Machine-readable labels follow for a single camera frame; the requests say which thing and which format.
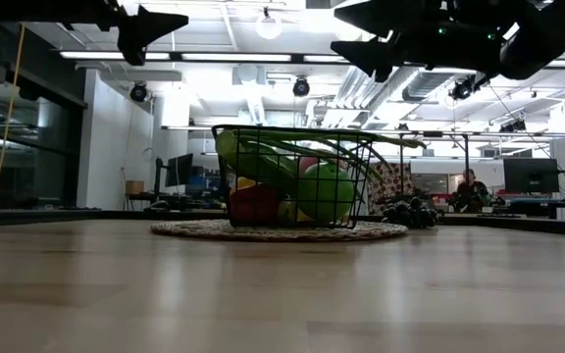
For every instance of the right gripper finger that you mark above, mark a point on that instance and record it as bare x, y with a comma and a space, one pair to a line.
378, 56
375, 17

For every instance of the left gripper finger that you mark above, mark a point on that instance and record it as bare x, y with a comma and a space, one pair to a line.
150, 27

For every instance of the long green beans bunch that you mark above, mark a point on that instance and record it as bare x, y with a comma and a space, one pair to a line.
400, 142

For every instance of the pink peach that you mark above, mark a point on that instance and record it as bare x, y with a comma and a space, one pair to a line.
309, 164

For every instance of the green apple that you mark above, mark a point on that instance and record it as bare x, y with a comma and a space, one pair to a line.
334, 196

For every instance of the green leafy vegetable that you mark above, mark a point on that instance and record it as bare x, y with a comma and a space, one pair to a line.
243, 157

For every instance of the dark purple grapes bunch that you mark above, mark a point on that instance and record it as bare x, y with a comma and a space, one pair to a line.
410, 213

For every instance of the yellow banana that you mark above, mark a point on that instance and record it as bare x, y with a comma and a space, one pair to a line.
304, 216

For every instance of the light green mango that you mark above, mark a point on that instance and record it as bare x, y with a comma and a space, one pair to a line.
287, 211

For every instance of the red bell pepper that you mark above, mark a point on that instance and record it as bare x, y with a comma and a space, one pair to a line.
255, 206

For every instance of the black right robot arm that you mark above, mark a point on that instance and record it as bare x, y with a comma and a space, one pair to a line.
547, 39

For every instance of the black ceiling spotlight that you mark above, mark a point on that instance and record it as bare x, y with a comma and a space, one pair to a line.
301, 87
463, 89
513, 126
138, 92

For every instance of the round white lamp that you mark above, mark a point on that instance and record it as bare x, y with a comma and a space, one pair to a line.
269, 27

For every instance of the black metal rack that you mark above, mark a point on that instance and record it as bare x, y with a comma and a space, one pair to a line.
466, 152

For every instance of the brown patterned cloth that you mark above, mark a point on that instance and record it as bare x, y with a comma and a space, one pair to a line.
390, 184

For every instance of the black computer monitor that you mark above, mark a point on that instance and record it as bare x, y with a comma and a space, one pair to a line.
530, 175
179, 169

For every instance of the person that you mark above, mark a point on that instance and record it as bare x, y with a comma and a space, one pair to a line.
471, 188

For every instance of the brown cardboard box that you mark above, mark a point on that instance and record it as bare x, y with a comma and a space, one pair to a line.
134, 187

